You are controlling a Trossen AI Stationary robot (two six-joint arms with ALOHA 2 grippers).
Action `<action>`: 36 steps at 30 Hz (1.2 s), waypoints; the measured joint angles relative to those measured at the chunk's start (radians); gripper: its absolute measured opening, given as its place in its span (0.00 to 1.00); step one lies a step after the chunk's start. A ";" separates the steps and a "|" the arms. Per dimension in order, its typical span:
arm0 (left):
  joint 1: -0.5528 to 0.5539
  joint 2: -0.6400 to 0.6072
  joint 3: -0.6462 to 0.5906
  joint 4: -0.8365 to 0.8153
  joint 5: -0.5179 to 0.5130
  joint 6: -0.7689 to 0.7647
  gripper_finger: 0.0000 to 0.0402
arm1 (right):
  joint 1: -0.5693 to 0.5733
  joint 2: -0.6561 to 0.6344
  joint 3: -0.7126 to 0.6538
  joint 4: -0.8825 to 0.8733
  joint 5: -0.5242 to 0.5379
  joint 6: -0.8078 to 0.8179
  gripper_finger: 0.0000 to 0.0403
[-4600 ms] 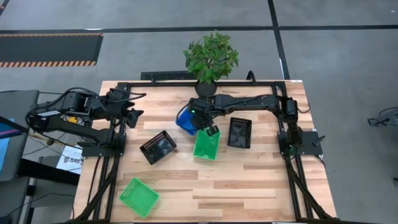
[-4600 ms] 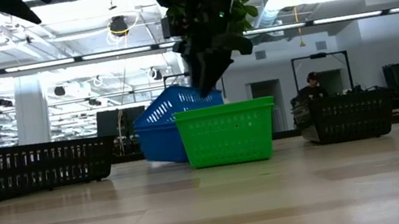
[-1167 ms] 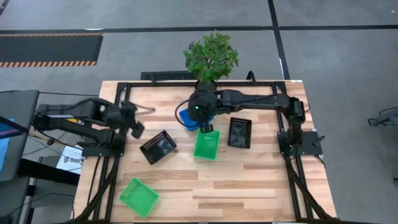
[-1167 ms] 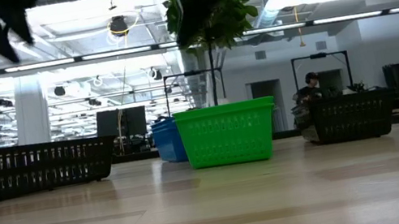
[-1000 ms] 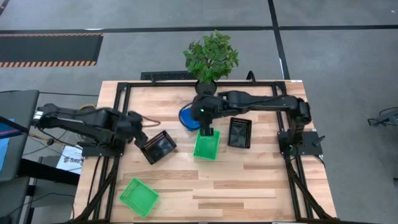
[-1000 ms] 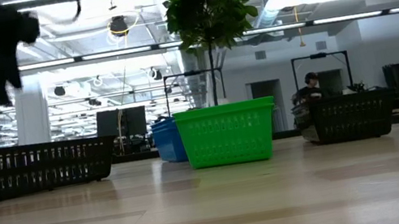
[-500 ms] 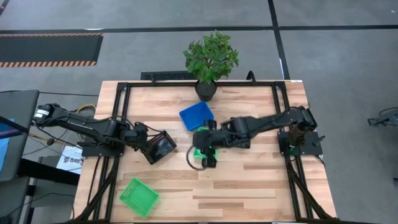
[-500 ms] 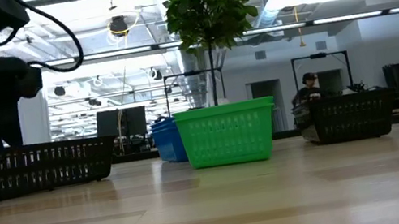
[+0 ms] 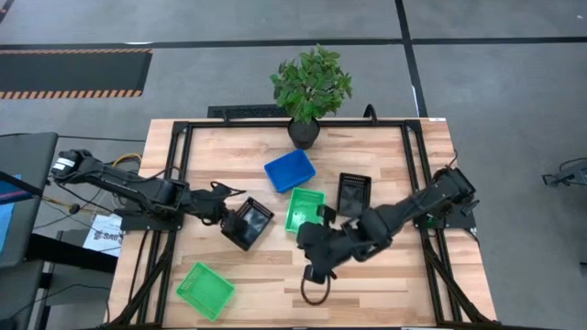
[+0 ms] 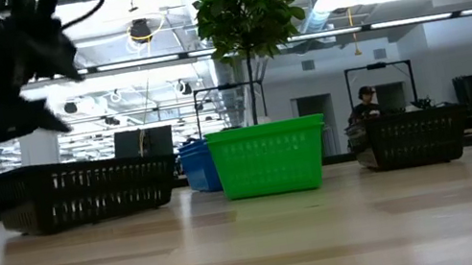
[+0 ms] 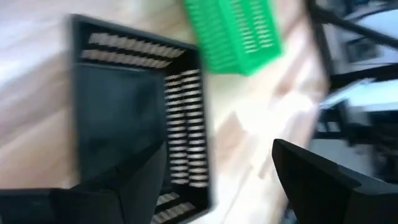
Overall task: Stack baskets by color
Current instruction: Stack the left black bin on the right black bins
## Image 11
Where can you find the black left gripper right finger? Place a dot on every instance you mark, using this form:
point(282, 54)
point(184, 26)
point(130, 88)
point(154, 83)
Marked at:
point(326, 193)

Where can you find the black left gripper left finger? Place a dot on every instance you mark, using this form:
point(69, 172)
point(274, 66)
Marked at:
point(124, 193)

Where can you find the black metal table frame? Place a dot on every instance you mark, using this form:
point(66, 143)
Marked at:
point(323, 18)

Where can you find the green plastic basket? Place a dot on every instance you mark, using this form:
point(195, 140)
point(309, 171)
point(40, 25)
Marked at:
point(236, 34)

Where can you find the black plastic basket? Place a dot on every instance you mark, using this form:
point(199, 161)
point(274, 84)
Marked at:
point(118, 102)

